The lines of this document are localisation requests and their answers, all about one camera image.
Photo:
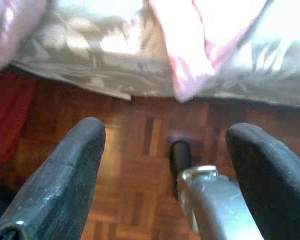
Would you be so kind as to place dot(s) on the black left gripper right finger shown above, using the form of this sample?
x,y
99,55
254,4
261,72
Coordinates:
x,y
277,187

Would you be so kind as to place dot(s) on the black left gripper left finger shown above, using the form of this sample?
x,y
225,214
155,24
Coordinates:
x,y
60,187

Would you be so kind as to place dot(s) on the pink cartoon-print blanket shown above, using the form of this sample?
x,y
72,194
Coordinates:
x,y
190,62

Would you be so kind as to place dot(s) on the large red cushion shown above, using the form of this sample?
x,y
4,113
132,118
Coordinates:
x,y
7,112

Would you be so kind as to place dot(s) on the black robot left foot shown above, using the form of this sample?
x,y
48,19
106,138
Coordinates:
x,y
180,155

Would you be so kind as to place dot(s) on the beige leaf-patterned bed sheet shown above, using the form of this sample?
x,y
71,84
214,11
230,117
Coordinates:
x,y
90,70

